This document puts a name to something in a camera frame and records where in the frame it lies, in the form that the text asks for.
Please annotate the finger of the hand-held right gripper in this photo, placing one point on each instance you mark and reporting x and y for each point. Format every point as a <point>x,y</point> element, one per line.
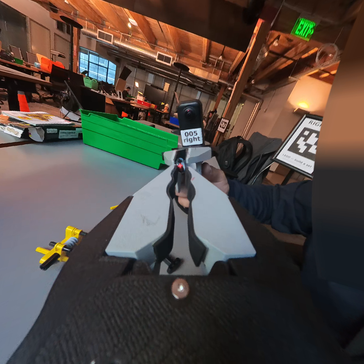
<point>172,157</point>
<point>200,156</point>

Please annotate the orange traffic cone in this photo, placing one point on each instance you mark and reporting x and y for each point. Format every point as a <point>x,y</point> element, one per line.
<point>23,102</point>

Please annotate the person's right forearm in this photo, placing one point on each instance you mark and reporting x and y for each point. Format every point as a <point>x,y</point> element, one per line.
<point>270,204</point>

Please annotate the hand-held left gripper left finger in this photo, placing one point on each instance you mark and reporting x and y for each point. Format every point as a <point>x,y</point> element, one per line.
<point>139,224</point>

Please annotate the black lego pin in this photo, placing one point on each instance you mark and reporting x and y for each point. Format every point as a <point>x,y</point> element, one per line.
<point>174,264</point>

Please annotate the small framed marker sign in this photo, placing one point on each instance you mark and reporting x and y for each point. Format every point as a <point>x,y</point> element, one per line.
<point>223,125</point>

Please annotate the glowing wall lamp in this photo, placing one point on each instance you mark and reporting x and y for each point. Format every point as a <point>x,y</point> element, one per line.
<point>302,106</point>

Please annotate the black monitor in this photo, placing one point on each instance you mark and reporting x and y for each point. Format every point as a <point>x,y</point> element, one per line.
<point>155,95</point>

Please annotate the black floor lamp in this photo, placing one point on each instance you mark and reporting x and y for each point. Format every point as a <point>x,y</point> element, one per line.
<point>180,76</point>

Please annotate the small green bin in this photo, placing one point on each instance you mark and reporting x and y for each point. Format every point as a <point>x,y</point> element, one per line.
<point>90,83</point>

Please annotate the wooden support post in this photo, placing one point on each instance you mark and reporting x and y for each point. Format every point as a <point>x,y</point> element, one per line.
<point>244,79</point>

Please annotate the green plastic bin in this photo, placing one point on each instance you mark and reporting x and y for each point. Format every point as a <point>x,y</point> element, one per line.
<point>125,139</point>

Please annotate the large framed marker sign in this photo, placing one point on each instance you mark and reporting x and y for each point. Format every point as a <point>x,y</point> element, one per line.
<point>304,145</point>

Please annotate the yellow lego axle assembly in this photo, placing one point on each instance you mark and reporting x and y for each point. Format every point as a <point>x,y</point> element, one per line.
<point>61,247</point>

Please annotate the lego instruction booklet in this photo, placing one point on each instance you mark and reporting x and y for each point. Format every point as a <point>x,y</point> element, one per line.
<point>34,118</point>

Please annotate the grey jacket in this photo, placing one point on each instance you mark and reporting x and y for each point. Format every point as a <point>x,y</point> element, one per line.
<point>264,156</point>

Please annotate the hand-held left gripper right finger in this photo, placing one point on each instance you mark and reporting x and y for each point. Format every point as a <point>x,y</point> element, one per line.
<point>221,224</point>

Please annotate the opened black cardboard box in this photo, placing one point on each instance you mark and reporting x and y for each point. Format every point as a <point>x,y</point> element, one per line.
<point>45,132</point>

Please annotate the black backpack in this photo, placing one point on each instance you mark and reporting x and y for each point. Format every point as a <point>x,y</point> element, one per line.
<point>233,156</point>

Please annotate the green exit sign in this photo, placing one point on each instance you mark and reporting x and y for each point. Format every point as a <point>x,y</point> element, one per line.
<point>304,28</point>

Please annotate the person's right hand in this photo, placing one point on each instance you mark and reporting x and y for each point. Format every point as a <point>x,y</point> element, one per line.
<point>216,177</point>

